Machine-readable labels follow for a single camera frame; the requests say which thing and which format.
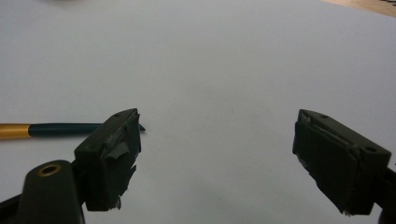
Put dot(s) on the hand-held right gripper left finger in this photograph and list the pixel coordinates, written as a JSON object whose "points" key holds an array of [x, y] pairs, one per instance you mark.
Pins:
{"points": [[102, 174]]}

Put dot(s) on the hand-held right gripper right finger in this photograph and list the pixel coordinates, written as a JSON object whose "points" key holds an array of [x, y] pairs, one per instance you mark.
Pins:
{"points": [[333, 168]]}

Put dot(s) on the gold and teal brush pen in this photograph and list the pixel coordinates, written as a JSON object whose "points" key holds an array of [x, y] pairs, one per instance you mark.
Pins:
{"points": [[59, 129]]}

